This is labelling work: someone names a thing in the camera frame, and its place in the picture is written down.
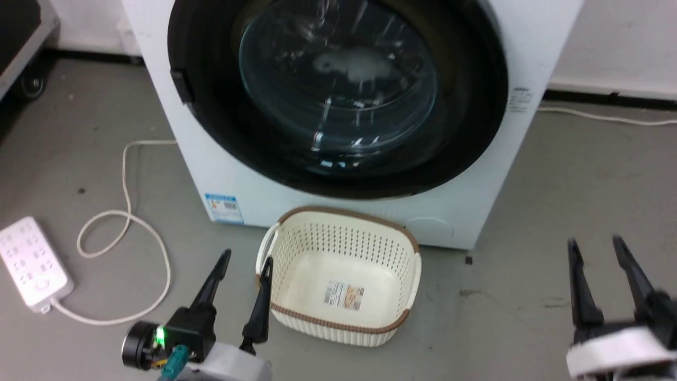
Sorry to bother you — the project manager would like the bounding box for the round black glass washer door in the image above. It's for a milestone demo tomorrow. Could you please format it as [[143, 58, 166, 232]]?
[[167, 0, 509, 200]]

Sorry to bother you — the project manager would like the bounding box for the white power strip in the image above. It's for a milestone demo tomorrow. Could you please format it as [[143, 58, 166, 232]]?
[[0, 216, 75, 314]]

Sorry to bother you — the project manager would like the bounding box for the cream perforated laundry basket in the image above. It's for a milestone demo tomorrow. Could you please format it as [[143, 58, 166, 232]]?
[[255, 206, 423, 348]]

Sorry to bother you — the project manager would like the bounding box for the thin white floor cable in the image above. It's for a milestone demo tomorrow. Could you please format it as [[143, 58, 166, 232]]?
[[536, 106, 677, 127]]

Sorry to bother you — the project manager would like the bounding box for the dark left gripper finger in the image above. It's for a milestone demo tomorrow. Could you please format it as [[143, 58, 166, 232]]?
[[240, 256, 275, 355], [189, 248, 233, 314]]

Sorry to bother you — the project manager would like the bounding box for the teal cable connector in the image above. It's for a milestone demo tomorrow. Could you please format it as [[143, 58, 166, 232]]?
[[160, 344, 190, 381]]

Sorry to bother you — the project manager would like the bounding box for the printed label inside basket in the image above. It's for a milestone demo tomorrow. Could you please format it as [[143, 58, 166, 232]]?
[[323, 280, 366, 311]]

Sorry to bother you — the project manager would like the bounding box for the black grey wheeled cart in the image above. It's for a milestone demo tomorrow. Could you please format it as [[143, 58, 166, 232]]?
[[0, 0, 60, 102]]

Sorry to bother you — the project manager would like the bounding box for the black caster wheel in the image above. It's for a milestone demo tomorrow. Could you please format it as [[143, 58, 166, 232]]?
[[21, 69, 48, 101]]

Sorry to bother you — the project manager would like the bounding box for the small printed text sticker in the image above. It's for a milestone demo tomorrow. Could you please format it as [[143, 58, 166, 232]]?
[[507, 87, 533, 113]]

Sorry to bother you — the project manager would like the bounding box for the white front-load washing machine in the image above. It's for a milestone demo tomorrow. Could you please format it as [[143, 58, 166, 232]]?
[[121, 0, 585, 250]]

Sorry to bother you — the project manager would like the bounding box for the blue energy label sticker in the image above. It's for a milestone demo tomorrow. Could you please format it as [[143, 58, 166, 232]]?
[[204, 193, 244, 225]]

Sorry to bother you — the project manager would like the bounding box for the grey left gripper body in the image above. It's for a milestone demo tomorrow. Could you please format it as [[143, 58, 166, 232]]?
[[182, 342, 273, 381]]

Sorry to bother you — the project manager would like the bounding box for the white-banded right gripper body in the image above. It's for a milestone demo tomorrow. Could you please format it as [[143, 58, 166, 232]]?
[[564, 290, 677, 381]]

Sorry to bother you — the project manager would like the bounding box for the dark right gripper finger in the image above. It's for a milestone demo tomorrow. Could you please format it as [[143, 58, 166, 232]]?
[[566, 238, 605, 330], [611, 235, 663, 322]]

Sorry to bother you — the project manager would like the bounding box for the white power strip cable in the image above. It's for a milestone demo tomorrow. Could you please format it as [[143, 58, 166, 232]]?
[[50, 139, 178, 326]]

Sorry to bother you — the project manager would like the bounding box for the black washer door handle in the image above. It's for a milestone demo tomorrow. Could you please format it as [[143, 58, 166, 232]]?
[[170, 68, 196, 106]]

